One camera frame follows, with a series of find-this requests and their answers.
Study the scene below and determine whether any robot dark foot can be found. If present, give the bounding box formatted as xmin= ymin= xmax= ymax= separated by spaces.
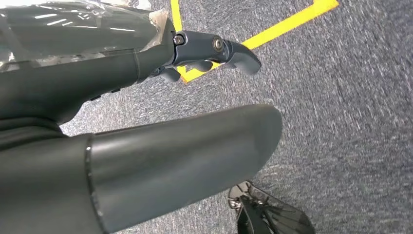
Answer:
xmin=227 ymin=180 xmax=316 ymax=234

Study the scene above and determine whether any clear plastic hand wrap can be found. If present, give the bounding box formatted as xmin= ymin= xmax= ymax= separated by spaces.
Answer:
xmin=0 ymin=0 xmax=170 ymax=70

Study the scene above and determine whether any yellow tape floor square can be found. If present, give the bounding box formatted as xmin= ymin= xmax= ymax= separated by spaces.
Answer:
xmin=170 ymin=0 xmax=339 ymax=84

